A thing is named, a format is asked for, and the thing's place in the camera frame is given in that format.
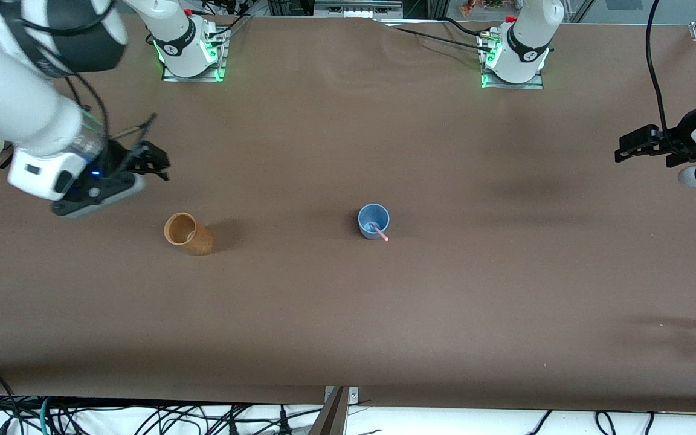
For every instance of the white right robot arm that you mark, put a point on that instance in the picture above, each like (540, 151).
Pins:
(16, 103)

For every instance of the blue cup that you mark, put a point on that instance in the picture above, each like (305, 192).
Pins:
(367, 217)

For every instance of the pink chopstick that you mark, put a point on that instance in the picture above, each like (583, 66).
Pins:
(382, 235)

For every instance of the bamboo cup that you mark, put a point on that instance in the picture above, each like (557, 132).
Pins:
(191, 237)

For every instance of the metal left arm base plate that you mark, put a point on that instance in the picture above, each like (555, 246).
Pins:
(535, 83)

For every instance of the brown wooden beam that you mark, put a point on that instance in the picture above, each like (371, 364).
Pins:
(331, 417)

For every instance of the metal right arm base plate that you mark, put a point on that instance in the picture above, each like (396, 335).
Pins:
(220, 60)

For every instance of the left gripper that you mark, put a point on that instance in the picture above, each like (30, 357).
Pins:
(681, 138)

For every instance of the metal table edge bracket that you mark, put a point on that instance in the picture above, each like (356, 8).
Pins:
(354, 394)

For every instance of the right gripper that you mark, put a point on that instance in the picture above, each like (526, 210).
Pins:
(119, 159)

